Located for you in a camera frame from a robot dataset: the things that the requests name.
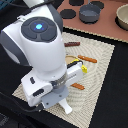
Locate black stove burner back-left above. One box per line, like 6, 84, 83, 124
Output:
69, 0, 84, 6

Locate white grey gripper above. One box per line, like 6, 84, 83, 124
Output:
21, 61, 83, 109

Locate beige bowl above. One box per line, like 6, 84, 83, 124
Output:
115, 3, 128, 32

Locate brown toy stove board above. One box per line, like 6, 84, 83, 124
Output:
58, 0, 128, 43

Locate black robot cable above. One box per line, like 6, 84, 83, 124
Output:
0, 91, 44, 114

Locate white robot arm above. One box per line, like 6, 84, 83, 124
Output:
0, 0, 83, 113

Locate grey pot on stove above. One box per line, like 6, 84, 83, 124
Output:
79, 4, 101, 23

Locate round wooden plate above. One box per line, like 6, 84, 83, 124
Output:
65, 55, 79, 65

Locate black stove burner back-right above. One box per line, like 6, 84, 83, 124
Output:
90, 1, 104, 9

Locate yellow toy cheese wedge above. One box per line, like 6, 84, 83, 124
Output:
81, 65, 87, 73

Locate toy fork wooden handle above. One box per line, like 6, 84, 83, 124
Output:
71, 83, 85, 90

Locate woven grey placemat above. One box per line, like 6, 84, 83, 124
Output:
11, 30, 115, 128

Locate toy knife wooden handle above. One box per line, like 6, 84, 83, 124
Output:
78, 55, 97, 63

